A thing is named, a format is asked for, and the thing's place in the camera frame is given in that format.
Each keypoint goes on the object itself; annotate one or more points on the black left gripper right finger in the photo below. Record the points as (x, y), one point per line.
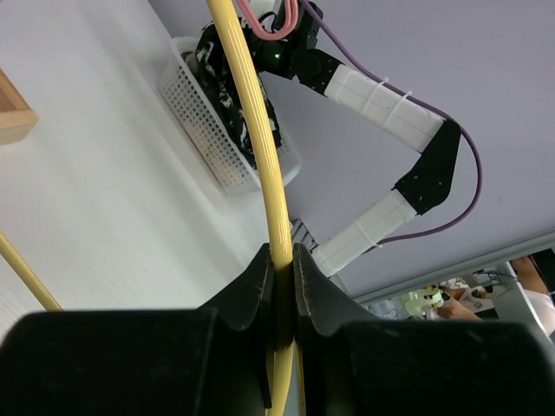
(351, 362)

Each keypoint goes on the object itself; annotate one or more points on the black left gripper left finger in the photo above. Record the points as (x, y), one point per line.
(212, 360)

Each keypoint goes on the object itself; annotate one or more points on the yellow hanger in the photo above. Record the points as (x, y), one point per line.
(99, 210)

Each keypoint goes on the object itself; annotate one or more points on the black white patterned trousers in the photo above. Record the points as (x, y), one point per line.
(211, 69)

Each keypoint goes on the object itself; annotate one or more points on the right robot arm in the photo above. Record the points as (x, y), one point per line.
(425, 186)

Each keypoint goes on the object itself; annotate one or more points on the empty pink hanger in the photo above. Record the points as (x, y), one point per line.
(265, 22)

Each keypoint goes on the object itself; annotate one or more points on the person in background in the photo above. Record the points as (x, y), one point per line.
(523, 296)

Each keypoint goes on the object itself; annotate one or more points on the white plastic basket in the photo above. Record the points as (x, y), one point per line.
(192, 109)

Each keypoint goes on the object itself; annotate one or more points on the wooden clothes rack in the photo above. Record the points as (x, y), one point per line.
(17, 117)

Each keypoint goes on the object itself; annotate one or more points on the aluminium mounting rail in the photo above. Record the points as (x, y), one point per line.
(301, 235)

